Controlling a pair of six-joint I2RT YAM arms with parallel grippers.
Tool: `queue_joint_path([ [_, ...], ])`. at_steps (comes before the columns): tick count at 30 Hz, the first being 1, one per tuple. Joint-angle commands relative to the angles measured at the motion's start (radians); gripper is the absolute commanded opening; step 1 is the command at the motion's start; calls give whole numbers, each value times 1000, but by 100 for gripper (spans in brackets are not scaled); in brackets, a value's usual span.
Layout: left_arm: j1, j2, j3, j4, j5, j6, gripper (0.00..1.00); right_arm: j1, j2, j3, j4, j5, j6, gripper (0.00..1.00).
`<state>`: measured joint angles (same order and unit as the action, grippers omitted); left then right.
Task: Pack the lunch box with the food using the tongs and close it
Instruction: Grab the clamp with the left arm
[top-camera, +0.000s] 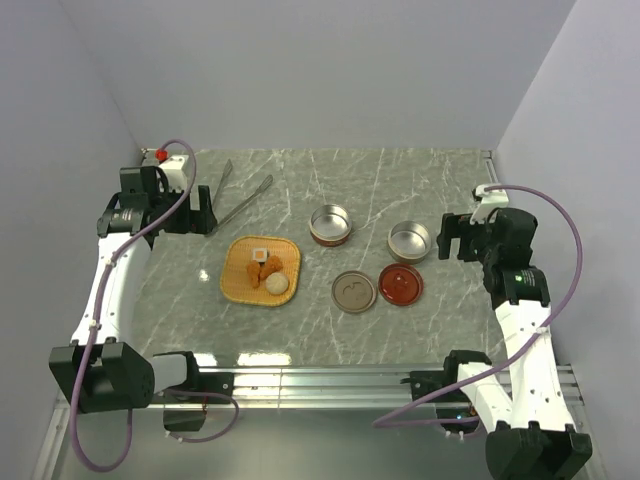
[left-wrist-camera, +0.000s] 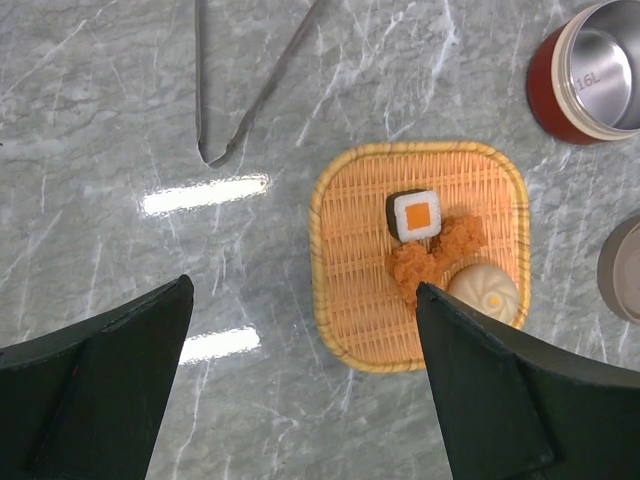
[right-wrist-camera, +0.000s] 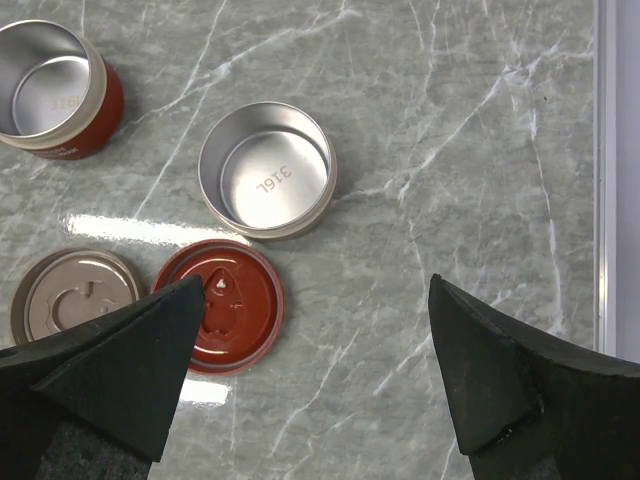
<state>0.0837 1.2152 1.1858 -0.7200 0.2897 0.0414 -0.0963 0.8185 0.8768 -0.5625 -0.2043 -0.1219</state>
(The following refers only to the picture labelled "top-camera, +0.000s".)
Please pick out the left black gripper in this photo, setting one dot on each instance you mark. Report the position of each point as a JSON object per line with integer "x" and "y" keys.
{"x": 194, "y": 221}

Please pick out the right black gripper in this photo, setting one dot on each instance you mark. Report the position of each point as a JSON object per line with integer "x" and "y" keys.
{"x": 457, "y": 225}

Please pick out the metal tongs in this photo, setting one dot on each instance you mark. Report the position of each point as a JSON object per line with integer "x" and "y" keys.
{"x": 262, "y": 188}

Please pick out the sushi piece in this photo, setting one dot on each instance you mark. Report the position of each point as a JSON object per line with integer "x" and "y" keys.
{"x": 260, "y": 254}

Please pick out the fried chicken drumstick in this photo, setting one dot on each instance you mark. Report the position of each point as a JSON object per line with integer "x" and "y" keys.
{"x": 272, "y": 265}
{"x": 253, "y": 270}

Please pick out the white steamed bun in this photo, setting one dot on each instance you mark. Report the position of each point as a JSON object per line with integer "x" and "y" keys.
{"x": 277, "y": 283}

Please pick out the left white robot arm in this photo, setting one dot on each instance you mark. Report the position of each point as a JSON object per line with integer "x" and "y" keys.
{"x": 99, "y": 371}

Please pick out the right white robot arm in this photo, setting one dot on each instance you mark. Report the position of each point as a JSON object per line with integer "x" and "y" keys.
{"x": 530, "y": 431}

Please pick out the brown-sided metal tin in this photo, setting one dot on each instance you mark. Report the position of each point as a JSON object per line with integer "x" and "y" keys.
{"x": 409, "y": 242}

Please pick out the woven bamboo tray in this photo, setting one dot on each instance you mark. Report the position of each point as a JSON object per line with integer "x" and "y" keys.
{"x": 235, "y": 283}

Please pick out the red round lid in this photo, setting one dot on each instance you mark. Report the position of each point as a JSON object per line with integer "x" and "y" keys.
{"x": 400, "y": 284}

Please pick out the brown round lid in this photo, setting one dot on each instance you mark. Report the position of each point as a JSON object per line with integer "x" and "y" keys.
{"x": 353, "y": 292}

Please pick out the red-sided metal tin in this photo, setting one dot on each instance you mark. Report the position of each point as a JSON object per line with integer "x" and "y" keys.
{"x": 330, "y": 225}

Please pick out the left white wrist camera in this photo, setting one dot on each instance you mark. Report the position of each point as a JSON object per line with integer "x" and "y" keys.
{"x": 166, "y": 172}

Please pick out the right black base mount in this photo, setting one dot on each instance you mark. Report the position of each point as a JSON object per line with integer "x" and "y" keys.
{"x": 452, "y": 405}

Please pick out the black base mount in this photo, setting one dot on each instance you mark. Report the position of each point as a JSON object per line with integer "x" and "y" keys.
{"x": 452, "y": 405}
{"x": 204, "y": 390}

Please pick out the aluminium frame rail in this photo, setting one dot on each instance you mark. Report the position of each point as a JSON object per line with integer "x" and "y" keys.
{"x": 344, "y": 422}

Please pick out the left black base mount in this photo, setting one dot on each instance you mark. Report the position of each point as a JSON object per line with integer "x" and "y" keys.
{"x": 204, "y": 390}

